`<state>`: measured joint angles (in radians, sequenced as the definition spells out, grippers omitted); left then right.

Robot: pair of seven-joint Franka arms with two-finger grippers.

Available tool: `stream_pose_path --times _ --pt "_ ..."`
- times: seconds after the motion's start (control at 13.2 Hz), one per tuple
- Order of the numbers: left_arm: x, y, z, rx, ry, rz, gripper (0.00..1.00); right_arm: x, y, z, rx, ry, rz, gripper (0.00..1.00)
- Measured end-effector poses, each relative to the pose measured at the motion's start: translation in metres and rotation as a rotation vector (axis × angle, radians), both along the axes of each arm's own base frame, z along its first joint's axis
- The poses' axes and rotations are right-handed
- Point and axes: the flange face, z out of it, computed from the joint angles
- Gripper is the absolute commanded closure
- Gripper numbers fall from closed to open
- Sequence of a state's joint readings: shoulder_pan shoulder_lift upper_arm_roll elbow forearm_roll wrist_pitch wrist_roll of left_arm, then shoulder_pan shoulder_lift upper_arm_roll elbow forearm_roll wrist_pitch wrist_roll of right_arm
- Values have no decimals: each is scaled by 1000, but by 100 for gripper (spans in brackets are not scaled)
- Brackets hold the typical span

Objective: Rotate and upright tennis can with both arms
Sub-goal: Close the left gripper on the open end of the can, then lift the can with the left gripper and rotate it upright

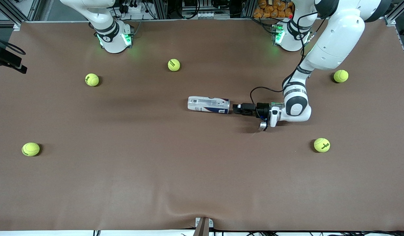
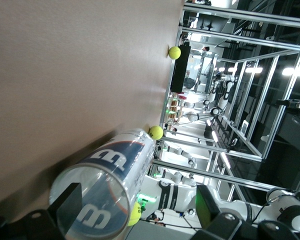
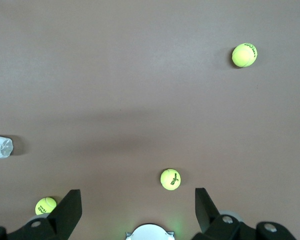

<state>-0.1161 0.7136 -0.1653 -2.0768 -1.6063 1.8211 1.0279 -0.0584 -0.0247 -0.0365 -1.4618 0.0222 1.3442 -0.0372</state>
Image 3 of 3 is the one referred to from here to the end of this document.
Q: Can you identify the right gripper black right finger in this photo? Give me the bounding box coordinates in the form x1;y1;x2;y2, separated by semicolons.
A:
191;187;297;240

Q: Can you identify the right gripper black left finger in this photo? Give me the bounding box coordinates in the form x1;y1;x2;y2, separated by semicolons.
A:
0;189;83;240

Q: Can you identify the clear tennis ball can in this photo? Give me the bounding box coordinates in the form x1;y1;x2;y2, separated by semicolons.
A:
0;135;14;160

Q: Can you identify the yellow tennis ball Head print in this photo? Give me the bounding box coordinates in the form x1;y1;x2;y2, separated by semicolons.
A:
34;197;58;216

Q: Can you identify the yellow tennis ball Wilson print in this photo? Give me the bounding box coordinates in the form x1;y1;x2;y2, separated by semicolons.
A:
160;168;182;191

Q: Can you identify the yellow tennis ball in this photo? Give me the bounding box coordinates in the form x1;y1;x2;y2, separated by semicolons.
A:
231;42;258;68

